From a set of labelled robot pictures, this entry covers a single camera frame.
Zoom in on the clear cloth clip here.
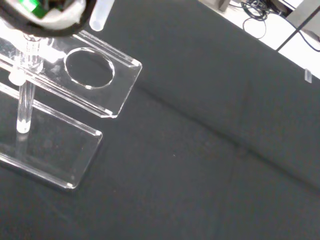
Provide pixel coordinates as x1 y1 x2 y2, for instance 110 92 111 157
304 68 314 84

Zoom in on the black bench cloth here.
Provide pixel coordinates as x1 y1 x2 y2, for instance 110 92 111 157
0 0 320 240

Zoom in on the black tripod leg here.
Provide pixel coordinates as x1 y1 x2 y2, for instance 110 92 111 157
275 8 320 52

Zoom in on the black cable bundle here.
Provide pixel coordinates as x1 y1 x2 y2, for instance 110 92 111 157
240 0 320 53

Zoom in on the clear acrylic funnel stand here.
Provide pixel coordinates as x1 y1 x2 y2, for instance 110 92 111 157
0 18 144 191

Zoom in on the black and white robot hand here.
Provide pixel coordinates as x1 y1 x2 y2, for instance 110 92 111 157
0 0 98 39

